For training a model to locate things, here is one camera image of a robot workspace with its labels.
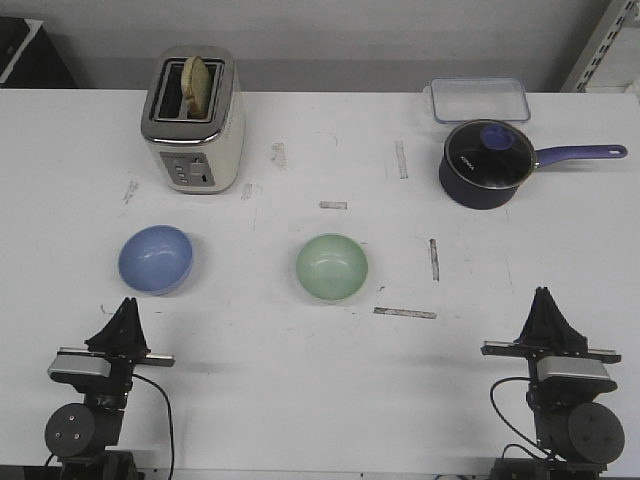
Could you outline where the clear plastic food container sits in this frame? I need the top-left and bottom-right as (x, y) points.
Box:
(423, 77), (531, 124)

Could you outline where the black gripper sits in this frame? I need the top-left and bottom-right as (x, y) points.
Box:
(481, 287), (621, 364)
(57, 297), (175, 395)

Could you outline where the green bowl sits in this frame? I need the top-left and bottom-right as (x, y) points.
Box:
(295, 233), (369, 302)

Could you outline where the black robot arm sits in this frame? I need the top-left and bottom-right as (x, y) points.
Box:
(481, 287), (625, 479)
(44, 297), (175, 479)

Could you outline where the dark blue saucepan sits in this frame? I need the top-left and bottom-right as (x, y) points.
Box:
(438, 142), (628, 210)

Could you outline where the black box at back left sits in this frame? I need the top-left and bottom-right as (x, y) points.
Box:
(1, 16), (78, 89)

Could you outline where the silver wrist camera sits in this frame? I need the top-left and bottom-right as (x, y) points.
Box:
(536, 356), (610, 381)
(47, 353), (111, 381)

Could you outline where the blue bowl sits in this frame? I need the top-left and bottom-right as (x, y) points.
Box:
(118, 225), (194, 295)

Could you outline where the cream and steel toaster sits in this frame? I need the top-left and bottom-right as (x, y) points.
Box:
(141, 45), (246, 194)

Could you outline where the white metal shelf upright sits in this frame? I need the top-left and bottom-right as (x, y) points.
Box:
(559, 1), (639, 95)

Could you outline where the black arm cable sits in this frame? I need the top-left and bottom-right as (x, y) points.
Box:
(130, 373), (175, 480)
(489, 377), (556, 459)

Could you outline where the toast slice in toaster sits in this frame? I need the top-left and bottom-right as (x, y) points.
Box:
(181, 56), (211, 119)

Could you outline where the glass pot lid blue knob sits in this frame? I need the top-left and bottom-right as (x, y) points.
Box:
(444, 119), (535, 190)

